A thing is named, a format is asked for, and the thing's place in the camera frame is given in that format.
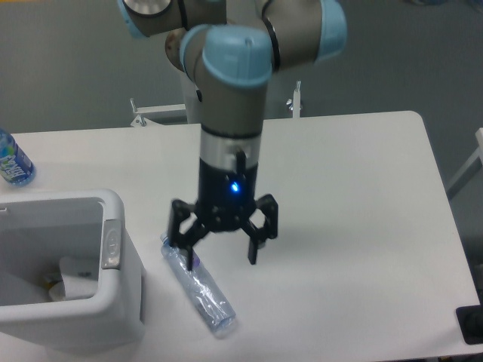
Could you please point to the white metal frame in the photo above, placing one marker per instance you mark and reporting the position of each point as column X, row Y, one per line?
column 157, row 115
column 294, row 104

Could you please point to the black clamp at table edge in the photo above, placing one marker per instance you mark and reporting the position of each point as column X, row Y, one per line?
column 470, row 321

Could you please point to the white furniture leg right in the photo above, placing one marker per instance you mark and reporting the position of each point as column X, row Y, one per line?
column 468, row 170

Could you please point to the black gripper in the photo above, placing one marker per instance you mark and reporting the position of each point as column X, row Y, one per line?
column 225, row 203

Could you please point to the white metal frame left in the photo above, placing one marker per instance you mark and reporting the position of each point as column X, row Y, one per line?
column 157, row 115

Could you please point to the white metal frame right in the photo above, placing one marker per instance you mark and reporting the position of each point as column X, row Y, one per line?
column 294, row 104

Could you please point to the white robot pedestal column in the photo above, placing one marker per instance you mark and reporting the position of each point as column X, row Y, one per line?
column 191, row 95

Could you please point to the blue labelled water bottle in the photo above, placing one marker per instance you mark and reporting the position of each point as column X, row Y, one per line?
column 16, row 167

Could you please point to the white trash can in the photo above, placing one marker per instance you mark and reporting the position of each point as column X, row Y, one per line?
column 37, row 230

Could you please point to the clear plastic bottle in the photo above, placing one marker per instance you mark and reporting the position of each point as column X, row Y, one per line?
column 201, row 290

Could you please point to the white plastic wrapper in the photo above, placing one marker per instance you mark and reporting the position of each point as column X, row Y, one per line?
column 80, row 277

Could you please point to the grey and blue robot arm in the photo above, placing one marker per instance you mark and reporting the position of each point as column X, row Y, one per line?
column 231, row 65

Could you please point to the crumpled paper trash in can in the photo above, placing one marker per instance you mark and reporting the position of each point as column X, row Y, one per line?
column 55, row 286

